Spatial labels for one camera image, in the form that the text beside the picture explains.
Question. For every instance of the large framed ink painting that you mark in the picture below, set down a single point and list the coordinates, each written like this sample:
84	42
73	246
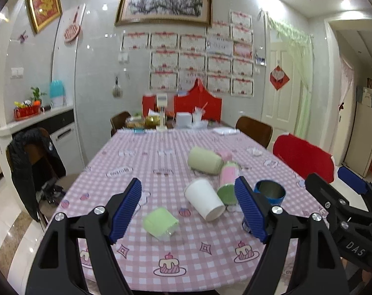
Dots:
164	3

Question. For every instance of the white stand device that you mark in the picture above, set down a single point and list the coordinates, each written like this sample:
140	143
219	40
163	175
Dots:
162	107

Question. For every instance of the white wall switch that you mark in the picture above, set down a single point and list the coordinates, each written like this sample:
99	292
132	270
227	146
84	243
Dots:
17	72

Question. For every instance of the white sideboard counter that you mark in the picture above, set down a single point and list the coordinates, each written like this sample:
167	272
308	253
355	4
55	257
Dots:
63	129

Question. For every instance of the black device on chair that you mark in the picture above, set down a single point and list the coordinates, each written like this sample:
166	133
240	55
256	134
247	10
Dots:
52	190

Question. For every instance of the red basket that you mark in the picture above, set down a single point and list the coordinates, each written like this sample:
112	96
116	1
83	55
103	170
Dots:
26	112

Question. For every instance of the red box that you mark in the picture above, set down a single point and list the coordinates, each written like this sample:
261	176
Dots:
149	104

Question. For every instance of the gold framed red picture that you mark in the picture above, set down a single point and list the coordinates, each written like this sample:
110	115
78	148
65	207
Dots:
44	6

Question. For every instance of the white square box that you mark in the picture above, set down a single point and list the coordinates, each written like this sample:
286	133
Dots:
183	119

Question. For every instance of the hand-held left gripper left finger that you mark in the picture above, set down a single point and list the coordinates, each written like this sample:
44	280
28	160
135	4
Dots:
126	210

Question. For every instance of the round pink wall ornament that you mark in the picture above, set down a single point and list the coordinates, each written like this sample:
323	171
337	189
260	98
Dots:
72	32

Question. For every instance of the light blue water jug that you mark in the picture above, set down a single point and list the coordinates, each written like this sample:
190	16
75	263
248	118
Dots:
57	92

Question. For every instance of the black jacket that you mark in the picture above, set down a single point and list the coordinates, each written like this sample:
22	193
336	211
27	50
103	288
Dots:
23	159

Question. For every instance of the wooden chair with jacket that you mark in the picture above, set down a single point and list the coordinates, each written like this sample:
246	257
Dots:
40	159

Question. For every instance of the brown wooden chair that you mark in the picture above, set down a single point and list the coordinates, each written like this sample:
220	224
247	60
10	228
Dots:
253	130
120	121

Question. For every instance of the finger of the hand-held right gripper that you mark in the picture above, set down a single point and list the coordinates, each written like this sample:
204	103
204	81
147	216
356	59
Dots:
323	190
352	179

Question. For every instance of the wall of framed certificates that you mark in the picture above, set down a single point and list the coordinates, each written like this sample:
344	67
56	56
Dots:
192	61

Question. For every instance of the white door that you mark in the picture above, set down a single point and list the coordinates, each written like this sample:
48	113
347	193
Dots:
279	98

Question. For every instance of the pink curtain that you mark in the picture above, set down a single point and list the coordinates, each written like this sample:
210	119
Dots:
347	83

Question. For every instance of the hanging wall brush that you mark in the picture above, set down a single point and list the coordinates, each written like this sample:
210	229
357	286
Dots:
117	89

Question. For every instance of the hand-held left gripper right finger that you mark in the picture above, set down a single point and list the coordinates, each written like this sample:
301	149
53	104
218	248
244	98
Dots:
250	210

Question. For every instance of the red chair cover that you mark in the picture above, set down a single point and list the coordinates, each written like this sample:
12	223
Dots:
303	156

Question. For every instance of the pink and green cup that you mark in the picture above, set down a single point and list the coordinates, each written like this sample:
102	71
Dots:
227	178

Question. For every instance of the red diamond door ornament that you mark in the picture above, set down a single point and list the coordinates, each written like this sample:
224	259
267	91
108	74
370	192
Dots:
279	77

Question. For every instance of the large pale green cup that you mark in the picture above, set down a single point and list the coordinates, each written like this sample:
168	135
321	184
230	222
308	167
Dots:
203	159

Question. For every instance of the white paper cup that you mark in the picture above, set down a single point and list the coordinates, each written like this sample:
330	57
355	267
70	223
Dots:
204	199

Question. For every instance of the yellow food packets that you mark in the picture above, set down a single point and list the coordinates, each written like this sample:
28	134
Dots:
143	121

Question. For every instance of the pale green lace curtain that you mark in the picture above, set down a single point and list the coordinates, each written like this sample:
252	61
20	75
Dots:
304	67

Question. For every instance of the pink checkered tablecloth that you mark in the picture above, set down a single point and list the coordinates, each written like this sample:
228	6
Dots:
161	166

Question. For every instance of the light green cup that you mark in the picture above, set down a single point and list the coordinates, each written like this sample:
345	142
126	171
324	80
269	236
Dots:
158	221

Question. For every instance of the clear plastic cups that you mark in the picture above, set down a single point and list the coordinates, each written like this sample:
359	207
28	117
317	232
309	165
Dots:
198	116

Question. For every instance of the red house-shaped carton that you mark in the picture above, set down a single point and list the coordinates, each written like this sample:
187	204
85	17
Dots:
201	101

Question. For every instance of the small potted plant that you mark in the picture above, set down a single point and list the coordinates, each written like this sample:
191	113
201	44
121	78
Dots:
37	93

